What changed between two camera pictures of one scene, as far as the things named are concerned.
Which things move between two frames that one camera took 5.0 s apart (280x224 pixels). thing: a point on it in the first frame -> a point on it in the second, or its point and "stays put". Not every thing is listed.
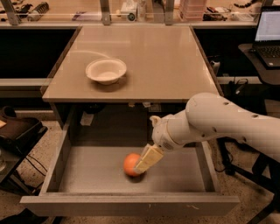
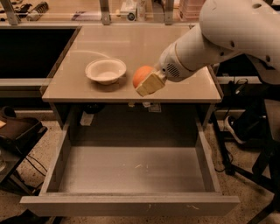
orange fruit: x=129 y=162 -> x=141 y=73
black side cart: x=18 y=134 stays put
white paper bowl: x=106 y=71 stays put
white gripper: x=161 y=133 -> x=170 y=65
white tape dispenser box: x=129 y=10 stays put
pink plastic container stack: x=192 y=10 stays put
